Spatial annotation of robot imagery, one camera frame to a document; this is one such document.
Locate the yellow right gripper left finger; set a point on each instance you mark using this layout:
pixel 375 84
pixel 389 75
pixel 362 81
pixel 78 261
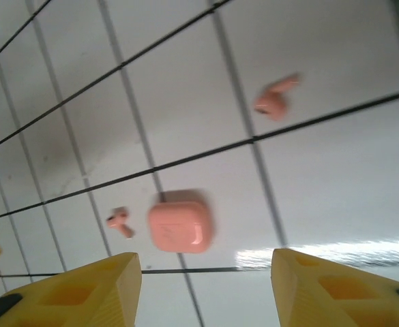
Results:
pixel 93 299

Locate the pink earbud charging case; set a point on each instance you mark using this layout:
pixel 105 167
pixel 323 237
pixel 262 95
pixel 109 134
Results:
pixel 180 225

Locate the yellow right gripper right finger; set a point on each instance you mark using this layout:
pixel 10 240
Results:
pixel 339 299

